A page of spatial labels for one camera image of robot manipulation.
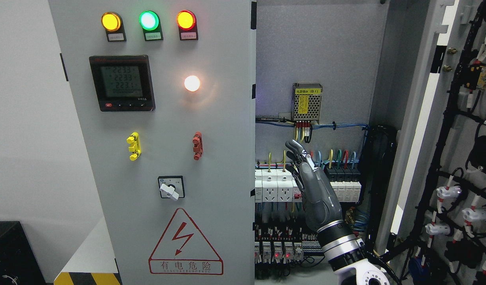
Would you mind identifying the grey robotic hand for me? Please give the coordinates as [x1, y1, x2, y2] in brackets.
[286, 139, 342, 232]

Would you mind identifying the grey cabinet door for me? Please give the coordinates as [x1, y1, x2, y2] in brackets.
[49, 0, 257, 285]
[367, 0, 486, 285]

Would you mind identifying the red indicator light left door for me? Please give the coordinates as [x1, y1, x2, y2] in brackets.
[176, 10, 199, 40]

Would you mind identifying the green indicator light left door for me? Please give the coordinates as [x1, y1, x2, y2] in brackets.
[139, 10, 163, 41]

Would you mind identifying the yellow indicator light left door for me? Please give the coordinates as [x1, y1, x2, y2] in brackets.
[101, 11, 127, 43]

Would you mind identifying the white socket breaker row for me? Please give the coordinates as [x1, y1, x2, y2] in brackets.
[254, 169, 362, 203]

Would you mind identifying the lower relay and breaker row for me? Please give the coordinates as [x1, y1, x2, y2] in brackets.
[253, 219, 323, 264]

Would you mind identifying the metal mesh power supply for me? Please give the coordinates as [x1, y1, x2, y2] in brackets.
[291, 83, 323, 122]

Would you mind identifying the red terminal connector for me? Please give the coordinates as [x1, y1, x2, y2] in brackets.
[192, 131, 203, 161]

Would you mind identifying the red electric hazard warning sticker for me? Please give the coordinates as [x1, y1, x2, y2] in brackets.
[148, 208, 224, 275]

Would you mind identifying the white indicator light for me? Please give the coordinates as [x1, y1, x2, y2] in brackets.
[184, 75, 201, 92]

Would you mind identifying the yellow terminal connector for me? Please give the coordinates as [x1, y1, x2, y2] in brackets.
[127, 132, 142, 161]

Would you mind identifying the black digital power meter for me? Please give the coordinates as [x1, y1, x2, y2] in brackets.
[89, 55, 155, 112]

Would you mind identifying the black corrugated cable conduit right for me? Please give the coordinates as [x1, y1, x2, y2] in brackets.
[357, 124, 398, 262]

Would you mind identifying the white rotary selector switch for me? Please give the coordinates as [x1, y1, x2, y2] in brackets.
[157, 176, 185, 201]

